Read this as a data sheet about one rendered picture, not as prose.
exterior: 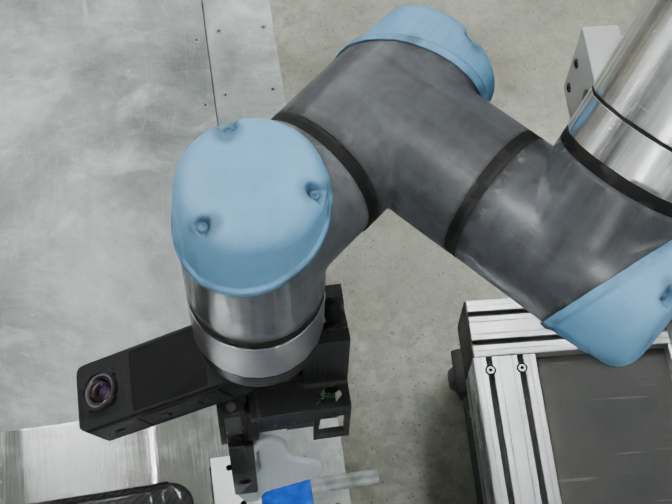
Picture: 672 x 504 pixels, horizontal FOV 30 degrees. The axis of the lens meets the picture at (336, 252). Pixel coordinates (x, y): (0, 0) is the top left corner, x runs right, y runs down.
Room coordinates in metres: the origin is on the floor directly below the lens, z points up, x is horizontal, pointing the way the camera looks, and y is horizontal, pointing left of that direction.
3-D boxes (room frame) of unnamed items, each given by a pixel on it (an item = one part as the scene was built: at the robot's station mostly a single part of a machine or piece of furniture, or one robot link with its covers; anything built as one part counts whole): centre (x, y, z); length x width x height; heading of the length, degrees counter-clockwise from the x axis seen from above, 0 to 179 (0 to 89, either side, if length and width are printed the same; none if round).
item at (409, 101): (0.37, -0.03, 1.31); 0.11 x 0.11 x 0.08; 52
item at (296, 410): (0.30, 0.03, 1.15); 0.09 x 0.08 x 0.12; 101
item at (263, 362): (0.30, 0.04, 1.23); 0.08 x 0.08 x 0.05
